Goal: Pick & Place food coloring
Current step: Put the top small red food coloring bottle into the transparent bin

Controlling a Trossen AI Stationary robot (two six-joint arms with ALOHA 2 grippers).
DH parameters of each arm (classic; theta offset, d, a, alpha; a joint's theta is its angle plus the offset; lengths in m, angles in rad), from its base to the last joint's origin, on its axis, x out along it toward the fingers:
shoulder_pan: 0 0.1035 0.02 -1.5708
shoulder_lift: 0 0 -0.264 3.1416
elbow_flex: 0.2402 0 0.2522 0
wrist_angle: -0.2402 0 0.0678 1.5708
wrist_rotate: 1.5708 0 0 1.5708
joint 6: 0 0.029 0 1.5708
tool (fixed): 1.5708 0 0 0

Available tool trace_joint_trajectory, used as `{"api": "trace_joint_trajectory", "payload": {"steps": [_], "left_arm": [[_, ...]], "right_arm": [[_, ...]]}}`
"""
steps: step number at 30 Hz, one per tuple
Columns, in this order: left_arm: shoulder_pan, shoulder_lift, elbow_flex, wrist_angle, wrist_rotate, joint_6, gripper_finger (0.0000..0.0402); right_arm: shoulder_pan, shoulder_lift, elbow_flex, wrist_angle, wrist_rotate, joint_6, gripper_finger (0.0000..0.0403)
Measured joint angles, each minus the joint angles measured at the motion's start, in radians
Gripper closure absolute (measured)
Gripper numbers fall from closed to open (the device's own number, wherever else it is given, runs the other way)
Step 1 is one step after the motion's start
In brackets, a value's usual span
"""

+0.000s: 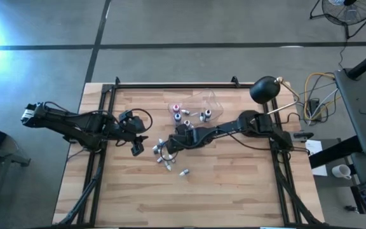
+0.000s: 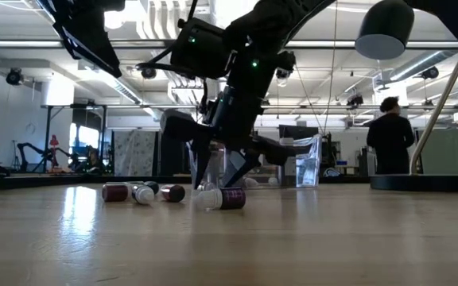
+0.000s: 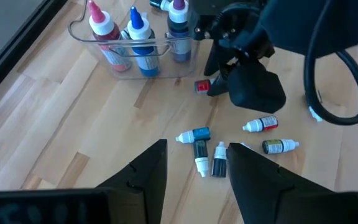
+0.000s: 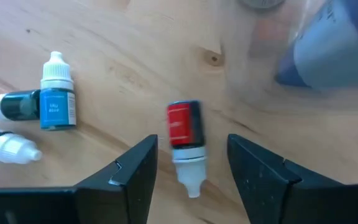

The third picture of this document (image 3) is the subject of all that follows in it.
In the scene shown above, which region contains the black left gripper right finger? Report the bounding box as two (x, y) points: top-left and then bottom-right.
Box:
(226, 142), (338, 224)

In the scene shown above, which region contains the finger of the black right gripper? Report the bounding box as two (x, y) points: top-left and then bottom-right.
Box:
(228, 60), (287, 113)
(204, 42), (233, 97)

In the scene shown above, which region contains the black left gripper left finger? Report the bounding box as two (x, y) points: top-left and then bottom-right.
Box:
(96, 139), (168, 224)

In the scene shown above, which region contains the small red food coloring bottle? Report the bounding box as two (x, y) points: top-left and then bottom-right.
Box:
(242, 114), (279, 134)
(193, 78), (213, 96)

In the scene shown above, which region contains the large purple food coloring bottle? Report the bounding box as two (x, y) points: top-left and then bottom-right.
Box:
(165, 0), (193, 63)

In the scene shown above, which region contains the small olive food coloring bottle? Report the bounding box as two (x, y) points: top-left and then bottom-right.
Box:
(261, 138), (300, 156)

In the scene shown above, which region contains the small black food coloring bottle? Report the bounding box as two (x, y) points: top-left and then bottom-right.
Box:
(192, 139), (210, 179)
(211, 141), (228, 179)

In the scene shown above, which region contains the clear plastic bin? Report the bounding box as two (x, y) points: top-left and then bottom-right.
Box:
(67, 0), (200, 80)

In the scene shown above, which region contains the large blue food coloring bottle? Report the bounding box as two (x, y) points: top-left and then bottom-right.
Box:
(126, 6), (162, 78)

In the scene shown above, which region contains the small teal food coloring bottle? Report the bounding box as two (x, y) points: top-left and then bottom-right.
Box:
(175, 126), (211, 144)

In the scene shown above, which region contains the small dark food coloring bottle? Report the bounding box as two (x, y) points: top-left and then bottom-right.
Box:
(149, 0), (171, 12)

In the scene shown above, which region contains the large red food coloring bottle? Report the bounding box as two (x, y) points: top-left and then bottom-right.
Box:
(87, 0), (133, 73)

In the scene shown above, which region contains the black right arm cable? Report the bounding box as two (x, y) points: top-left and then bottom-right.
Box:
(303, 0), (358, 126)

